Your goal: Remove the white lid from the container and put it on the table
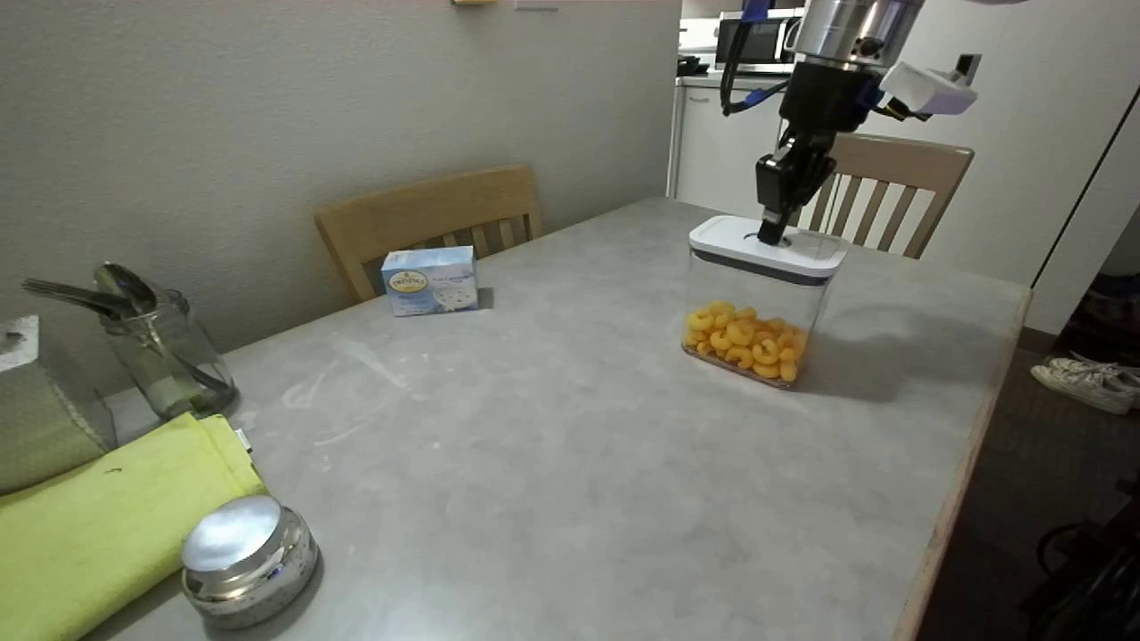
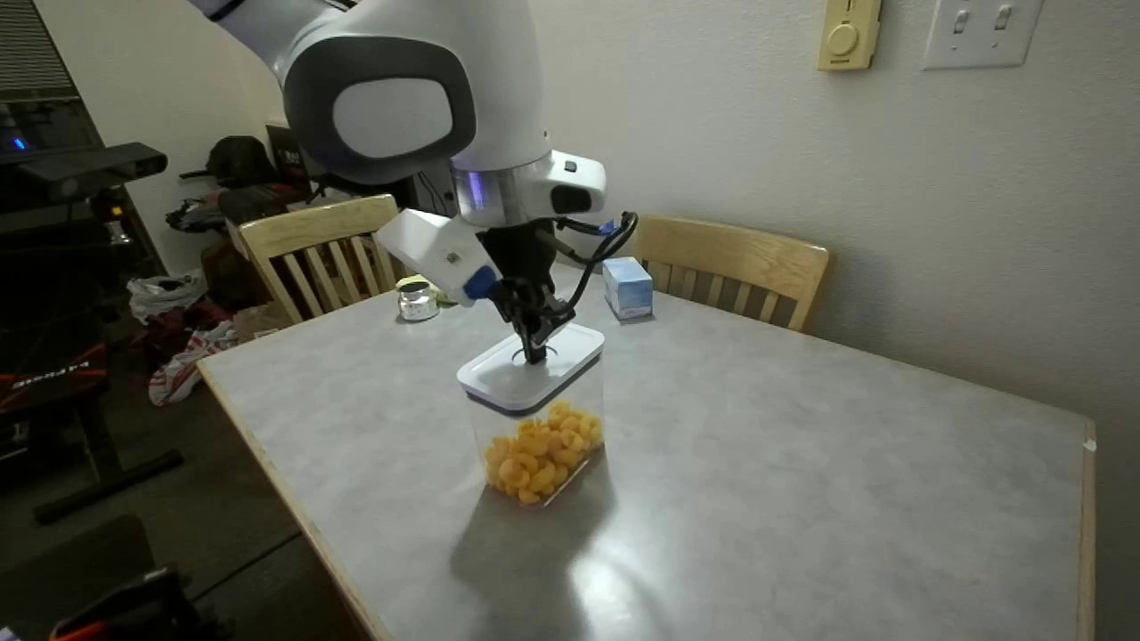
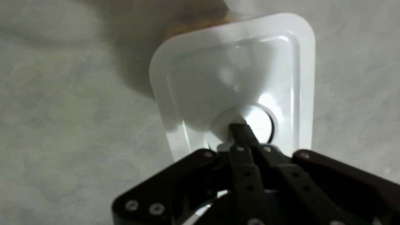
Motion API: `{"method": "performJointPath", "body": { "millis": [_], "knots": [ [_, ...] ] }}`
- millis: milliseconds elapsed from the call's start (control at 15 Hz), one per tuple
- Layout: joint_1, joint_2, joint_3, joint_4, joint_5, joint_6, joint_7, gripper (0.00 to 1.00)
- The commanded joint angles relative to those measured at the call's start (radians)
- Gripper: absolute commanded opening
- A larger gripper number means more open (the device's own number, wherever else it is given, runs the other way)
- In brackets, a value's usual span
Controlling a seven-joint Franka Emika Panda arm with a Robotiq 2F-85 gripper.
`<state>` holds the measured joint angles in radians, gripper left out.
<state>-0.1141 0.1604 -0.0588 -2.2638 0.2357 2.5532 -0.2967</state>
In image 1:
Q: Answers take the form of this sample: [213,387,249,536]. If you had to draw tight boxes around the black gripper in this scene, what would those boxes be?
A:
[750,57,890,250]

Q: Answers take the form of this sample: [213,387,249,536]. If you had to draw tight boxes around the white rectangular container lid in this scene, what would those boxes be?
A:
[685,215,850,285]

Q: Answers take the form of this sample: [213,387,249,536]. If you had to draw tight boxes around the clear plastic storage container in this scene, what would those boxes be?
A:
[676,254,837,392]

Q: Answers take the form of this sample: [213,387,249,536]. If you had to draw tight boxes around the white kitchen cabinet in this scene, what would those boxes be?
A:
[667,75,775,221]

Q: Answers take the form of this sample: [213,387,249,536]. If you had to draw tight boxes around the wooden chair with slatted back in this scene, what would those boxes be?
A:
[780,128,979,262]

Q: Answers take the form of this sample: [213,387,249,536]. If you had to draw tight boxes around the microwave oven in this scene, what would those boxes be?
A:
[711,9,801,71]

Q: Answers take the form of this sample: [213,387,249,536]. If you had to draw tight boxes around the orange snack pieces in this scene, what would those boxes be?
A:
[679,303,811,387]

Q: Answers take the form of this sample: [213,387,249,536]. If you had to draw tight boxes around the white shoes on floor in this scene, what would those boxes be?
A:
[1029,352,1140,419]

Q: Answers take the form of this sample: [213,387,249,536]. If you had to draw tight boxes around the wooden chair with solid backrest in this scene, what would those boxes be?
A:
[313,159,549,305]

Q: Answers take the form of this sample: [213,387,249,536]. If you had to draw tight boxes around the light blue cardboard box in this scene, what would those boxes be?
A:
[378,241,485,319]

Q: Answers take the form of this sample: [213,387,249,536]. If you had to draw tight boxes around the round silver metal tin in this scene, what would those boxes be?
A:
[177,493,324,630]

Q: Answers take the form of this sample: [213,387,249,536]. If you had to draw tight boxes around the lime green cloth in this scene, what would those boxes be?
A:
[0,409,268,641]

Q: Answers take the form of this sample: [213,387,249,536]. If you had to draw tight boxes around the black cable with blue connector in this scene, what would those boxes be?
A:
[716,0,793,122]

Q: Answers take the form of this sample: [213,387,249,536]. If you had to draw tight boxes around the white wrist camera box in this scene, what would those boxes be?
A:
[881,59,984,122]

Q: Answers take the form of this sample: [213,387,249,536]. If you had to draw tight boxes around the black wheeled frame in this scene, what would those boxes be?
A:
[1022,479,1140,641]

